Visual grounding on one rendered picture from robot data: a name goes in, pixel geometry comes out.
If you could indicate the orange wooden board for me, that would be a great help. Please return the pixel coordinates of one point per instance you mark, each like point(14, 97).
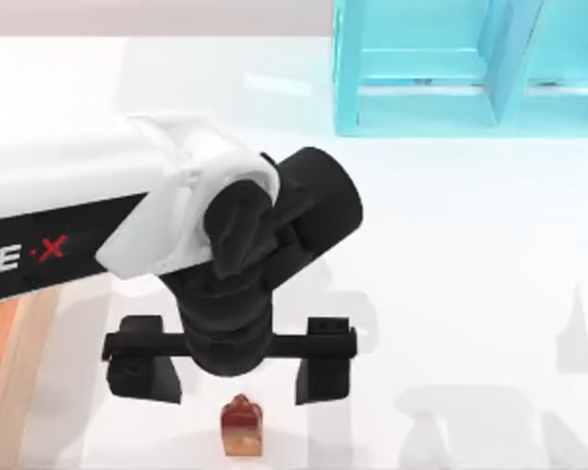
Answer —
point(17, 372)

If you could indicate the light blue rack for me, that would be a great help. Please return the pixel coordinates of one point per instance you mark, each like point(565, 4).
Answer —
point(421, 63)

